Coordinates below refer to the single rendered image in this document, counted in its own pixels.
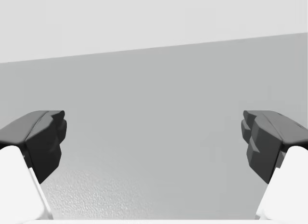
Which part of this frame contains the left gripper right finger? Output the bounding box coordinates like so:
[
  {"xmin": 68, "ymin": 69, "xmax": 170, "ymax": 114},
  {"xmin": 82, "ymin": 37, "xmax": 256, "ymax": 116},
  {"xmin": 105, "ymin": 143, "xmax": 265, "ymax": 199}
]
[{"xmin": 241, "ymin": 110, "xmax": 308, "ymax": 221}]

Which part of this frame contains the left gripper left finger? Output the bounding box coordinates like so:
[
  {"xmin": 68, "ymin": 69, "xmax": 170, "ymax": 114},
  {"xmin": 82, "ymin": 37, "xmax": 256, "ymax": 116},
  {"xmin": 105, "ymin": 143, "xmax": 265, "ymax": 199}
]
[{"xmin": 0, "ymin": 110, "xmax": 68, "ymax": 221}]

